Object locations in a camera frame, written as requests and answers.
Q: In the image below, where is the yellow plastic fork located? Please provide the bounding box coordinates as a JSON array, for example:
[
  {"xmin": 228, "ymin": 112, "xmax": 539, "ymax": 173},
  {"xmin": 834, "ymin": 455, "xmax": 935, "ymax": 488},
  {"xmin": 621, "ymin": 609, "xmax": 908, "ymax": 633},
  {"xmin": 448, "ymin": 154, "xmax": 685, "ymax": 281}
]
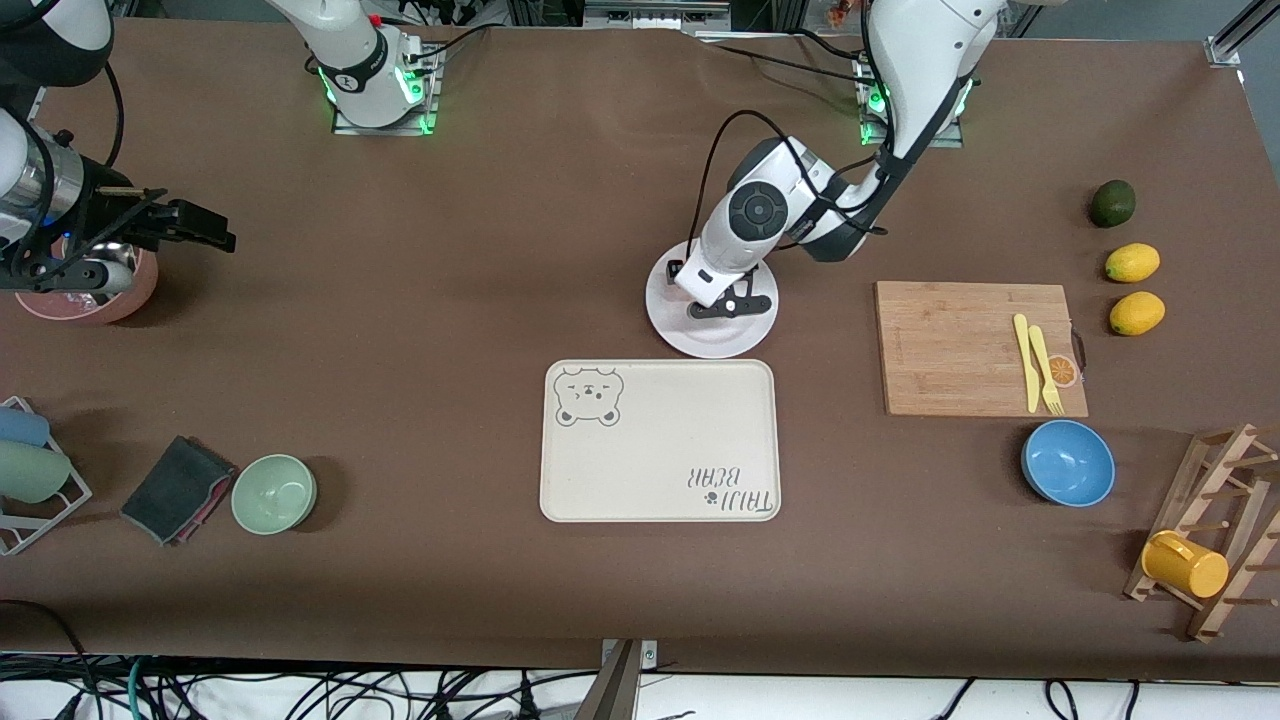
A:
[{"xmin": 1028, "ymin": 325, "xmax": 1065, "ymax": 416}]

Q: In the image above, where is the aluminium frame profile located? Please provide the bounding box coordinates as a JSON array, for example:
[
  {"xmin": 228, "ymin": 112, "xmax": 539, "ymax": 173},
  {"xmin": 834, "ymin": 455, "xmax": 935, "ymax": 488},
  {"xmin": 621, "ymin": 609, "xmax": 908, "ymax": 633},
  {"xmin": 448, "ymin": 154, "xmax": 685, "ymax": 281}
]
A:
[{"xmin": 583, "ymin": 0, "xmax": 733, "ymax": 33}]

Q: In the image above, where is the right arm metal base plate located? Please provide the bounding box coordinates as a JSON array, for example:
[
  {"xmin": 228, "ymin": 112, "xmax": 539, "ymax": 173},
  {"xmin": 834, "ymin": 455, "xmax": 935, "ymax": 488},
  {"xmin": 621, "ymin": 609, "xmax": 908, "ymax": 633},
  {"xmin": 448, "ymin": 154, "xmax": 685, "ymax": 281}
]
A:
[{"xmin": 332, "ymin": 45, "xmax": 442, "ymax": 136}]

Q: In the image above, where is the blue plastic bowl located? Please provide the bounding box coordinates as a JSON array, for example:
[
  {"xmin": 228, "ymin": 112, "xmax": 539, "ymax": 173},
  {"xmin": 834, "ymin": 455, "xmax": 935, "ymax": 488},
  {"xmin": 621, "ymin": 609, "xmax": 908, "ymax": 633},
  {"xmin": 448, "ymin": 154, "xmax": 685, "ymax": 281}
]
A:
[{"xmin": 1021, "ymin": 419, "xmax": 1116, "ymax": 508}]

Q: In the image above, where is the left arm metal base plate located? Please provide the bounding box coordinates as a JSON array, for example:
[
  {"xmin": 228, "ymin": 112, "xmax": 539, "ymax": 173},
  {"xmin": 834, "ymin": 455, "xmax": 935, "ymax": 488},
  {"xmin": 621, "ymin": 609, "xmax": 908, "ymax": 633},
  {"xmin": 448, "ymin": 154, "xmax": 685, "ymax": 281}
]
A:
[{"xmin": 858, "ymin": 55, "xmax": 966, "ymax": 149}]

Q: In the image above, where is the red folded cloth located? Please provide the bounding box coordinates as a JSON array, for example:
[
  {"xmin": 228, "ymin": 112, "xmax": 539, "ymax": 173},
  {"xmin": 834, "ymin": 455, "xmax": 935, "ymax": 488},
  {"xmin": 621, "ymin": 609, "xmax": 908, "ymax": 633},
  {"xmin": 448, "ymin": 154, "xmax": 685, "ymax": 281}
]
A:
[{"xmin": 170, "ymin": 470, "xmax": 239, "ymax": 547}]

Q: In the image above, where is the wooden peg drying rack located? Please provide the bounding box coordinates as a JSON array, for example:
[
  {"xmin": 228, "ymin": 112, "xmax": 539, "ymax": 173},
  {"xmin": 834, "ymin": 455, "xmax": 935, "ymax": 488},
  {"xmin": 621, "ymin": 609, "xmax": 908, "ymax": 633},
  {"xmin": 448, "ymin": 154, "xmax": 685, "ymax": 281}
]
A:
[{"xmin": 1123, "ymin": 423, "xmax": 1280, "ymax": 643}]

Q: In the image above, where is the yellow lemon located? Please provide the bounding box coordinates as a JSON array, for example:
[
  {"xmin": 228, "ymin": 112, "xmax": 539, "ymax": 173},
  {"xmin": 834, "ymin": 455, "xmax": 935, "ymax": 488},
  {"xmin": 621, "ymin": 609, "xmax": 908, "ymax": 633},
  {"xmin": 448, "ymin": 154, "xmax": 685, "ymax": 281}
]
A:
[
  {"xmin": 1109, "ymin": 291, "xmax": 1166, "ymax": 337},
  {"xmin": 1105, "ymin": 243, "xmax": 1161, "ymax": 283}
]

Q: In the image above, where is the pink bowl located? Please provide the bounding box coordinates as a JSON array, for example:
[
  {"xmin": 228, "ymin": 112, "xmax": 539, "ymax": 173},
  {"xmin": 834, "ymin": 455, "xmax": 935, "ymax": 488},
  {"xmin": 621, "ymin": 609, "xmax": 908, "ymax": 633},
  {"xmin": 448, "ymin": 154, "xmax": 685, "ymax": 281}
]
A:
[{"xmin": 15, "ymin": 240, "xmax": 159, "ymax": 325}]

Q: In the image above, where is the yellow plastic knife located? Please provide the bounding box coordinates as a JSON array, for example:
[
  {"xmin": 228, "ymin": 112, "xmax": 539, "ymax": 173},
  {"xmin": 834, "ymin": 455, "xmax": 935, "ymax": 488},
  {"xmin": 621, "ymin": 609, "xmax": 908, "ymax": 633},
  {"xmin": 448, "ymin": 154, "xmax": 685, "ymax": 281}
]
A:
[{"xmin": 1013, "ymin": 313, "xmax": 1042, "ymax": 413}]

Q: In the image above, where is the dark green lime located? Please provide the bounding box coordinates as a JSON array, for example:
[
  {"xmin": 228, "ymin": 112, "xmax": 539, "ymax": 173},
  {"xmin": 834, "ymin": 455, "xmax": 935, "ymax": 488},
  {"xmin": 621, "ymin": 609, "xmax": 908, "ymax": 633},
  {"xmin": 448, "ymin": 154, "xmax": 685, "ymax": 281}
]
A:
[{"xmin": 1088, "ymin": 179, "xmax": 1137, "ymax": 229}]

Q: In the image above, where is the metal table edge bracket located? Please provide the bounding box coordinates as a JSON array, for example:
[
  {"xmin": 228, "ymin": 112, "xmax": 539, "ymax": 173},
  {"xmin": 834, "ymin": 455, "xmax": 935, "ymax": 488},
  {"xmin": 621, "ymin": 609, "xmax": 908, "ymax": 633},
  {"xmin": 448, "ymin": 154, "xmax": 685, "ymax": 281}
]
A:
[{"xmin": 600, "ymin": 638, "xmax": 659, "ymax": 720}]

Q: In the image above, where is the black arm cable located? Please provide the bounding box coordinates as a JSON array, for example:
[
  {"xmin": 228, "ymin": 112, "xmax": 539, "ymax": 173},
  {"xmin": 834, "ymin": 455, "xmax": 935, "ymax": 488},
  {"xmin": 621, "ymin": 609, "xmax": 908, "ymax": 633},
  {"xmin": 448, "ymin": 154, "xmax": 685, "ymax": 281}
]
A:
[
  {"xmin": 18, "ymin": 62, "xmax": 127, "ymax": 273},
  {"xmin": 697, "ymin": 109, "xmax": 881, "ymax": 251}
]

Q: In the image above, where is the green cup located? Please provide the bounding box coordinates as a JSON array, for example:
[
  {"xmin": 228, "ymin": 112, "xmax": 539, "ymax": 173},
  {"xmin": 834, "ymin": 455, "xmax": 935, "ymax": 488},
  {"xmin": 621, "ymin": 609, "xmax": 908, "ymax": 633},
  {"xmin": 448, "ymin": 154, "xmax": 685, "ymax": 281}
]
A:
[{"xmin": 0, "ymin": 440, "xmax": 73, "ymax": 504}]

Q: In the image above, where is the dark grey folded cloth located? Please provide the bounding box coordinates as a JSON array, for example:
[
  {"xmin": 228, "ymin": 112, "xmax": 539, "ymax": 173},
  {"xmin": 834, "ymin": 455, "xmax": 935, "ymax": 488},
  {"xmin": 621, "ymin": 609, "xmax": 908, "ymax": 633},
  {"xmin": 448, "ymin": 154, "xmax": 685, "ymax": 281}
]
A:
[{"xmin": 120, "ymin": 435, "xmax": 238, "ymax": 547}]

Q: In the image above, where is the black base cable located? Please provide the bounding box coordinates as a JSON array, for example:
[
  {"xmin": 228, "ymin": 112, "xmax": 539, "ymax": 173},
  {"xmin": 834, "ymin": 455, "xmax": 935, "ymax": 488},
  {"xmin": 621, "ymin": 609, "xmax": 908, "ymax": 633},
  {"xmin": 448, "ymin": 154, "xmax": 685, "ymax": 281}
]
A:
[
  {"xmin": 405, "ymin": 22, "xmax": 491, "ymax": 63},
  {"xmin": 700, "ymin": 28, "xmax": 873, "ymax": 83}
]

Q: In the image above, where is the white round plate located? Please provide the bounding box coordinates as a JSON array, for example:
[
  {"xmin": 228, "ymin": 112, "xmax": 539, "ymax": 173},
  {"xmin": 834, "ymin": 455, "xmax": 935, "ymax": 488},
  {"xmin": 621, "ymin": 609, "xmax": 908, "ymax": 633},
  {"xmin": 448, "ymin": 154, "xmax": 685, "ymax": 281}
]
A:
[{"xmin": 645, "ymin": 236, "xmax": 780, "ymax": 360}]

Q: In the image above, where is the metal ladle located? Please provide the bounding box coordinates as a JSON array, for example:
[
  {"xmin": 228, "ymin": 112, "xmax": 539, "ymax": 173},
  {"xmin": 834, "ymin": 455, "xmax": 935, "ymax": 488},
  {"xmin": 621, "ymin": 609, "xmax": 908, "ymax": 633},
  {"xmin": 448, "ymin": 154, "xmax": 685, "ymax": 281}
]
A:
[{"xmin": 60, "ymin": 240, "xmax": 138, "ymax": 297}]

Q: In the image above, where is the yellow plastic mug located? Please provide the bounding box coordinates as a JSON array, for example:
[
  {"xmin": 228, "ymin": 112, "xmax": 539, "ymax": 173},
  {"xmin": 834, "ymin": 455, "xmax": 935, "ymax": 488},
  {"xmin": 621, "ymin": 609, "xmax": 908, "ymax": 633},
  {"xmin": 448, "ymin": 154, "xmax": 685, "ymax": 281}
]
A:
[{"xmin": 1141, "ymin": 530, "xmax": 1230, "ymax": 600}]

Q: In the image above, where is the blue cup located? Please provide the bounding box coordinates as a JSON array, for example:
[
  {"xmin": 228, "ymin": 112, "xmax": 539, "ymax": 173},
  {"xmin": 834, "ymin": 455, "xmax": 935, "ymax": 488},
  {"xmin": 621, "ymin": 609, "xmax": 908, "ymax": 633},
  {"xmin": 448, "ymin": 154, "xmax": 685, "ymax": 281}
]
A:
[{"xmin": 0, "ymin": 405, "xmax": 51, "ymax": 448}]

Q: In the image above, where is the cream bear print tray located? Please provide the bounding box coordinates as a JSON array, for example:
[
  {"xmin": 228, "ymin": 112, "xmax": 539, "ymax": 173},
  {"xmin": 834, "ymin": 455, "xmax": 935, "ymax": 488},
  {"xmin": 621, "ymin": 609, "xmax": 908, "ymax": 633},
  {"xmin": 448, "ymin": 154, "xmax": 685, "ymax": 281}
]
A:
[{"xmin": 539, "ymin": 358, "xmax": 782, "ymax": 524}]

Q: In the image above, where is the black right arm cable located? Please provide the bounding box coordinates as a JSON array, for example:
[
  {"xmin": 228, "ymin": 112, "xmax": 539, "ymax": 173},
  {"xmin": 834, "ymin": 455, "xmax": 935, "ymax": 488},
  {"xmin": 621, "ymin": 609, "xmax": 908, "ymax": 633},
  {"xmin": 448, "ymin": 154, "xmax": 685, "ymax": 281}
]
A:
[{"xmin": 18, "ymin": 62, "xmax": 127, "ymax": 273}]

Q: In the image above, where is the white wire cup rack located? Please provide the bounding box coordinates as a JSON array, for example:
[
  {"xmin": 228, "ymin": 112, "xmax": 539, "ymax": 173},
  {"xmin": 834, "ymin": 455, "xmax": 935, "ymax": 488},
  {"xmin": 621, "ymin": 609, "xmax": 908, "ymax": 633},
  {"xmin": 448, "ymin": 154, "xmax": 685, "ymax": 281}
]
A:
[{"xmin": 0, "ymin": 395, "xmax": 93, "ymax": 557}]

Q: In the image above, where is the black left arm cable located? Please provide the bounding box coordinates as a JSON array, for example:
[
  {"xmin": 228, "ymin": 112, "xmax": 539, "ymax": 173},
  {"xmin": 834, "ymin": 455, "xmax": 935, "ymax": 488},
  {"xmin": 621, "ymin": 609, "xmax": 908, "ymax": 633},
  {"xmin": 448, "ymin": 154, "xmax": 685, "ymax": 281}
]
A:
[{"xmin": 697, "ymin": 109, "xmax": 881, "ymax": 251}]

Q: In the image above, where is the bamboo cutting board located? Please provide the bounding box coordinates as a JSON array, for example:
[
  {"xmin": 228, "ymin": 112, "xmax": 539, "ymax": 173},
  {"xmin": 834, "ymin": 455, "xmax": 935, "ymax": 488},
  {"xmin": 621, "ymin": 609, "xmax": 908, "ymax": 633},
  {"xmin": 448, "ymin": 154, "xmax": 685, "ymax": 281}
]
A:
[{"xmin": 875, "ymin": 281, "xmax": 1089, "ymax": 418}]

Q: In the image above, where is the black left base cable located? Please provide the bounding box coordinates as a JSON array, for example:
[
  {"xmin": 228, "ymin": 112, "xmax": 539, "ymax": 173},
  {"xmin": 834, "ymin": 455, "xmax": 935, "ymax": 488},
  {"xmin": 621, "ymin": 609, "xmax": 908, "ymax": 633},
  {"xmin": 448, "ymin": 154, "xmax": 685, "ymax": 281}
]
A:
[{"xmin": 700, "ymin": 28, "xmax": 873, "ymax": 83}]

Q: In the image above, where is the black right base cable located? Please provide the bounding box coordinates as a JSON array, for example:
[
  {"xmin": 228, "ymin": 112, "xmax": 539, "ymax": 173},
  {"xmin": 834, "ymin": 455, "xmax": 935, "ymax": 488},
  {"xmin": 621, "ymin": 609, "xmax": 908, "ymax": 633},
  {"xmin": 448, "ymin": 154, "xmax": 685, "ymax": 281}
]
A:
[{"xmin": 405, "ymin": 22, "xmax": 491, "ymax": 63}]

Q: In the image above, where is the light green bowl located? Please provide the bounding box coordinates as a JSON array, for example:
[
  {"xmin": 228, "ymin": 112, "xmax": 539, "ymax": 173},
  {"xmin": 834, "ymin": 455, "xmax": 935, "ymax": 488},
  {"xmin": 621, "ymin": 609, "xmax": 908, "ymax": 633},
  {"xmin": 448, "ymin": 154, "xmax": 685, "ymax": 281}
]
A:
[{"xmin": 231, "ymin": 454, "xmax": 318, "ymax": 536}]

